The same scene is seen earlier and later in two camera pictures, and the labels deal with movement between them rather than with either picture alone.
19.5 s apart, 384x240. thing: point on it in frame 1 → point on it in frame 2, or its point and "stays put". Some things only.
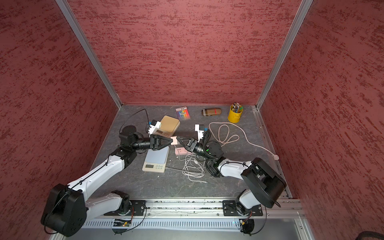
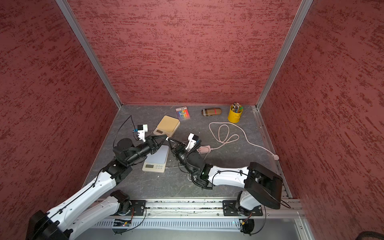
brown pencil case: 209,111 stays put
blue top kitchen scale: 156,160 stays put
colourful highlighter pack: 182,113 stays put
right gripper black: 188,146 → 178,149
